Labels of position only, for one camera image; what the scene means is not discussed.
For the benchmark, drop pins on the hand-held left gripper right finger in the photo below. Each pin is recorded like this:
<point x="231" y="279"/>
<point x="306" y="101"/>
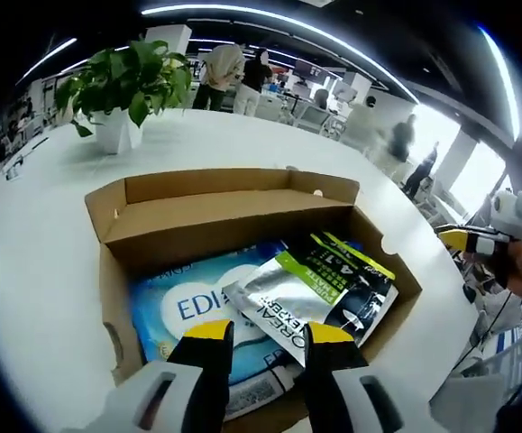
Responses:
<point x="328" y="388"/>

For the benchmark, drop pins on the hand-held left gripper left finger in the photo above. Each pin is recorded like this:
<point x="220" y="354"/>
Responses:
<point x="206" y="383"/>

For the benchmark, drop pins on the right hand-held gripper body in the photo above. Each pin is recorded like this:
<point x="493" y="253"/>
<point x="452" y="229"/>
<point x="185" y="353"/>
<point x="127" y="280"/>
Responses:
<point x="510" y="216"/>

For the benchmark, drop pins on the blue wet wipes pack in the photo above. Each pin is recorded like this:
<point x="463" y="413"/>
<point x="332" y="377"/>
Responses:
<point x="188" y="306"/>

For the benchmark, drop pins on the silver green sachet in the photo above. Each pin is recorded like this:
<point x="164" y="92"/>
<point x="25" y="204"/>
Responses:
<point x="296" y="293"/>

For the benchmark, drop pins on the brown cardboard shoe box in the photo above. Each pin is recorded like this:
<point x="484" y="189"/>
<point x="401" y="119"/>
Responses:
<point x="224" y="207"/>

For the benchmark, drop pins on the white ceiling light strip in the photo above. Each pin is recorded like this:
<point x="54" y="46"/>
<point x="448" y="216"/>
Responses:
<point x="206" y="6"/>
<point x="46" y="61"/>
<point x="506" y="72"/>

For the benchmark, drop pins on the dark hanging display screen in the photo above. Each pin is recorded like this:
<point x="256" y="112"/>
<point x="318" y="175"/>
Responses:
<point x="310" y="69"/>

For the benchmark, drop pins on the potted green plant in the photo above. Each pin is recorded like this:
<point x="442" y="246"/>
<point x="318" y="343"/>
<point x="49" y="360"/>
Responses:
<point x="125" y="76"/>

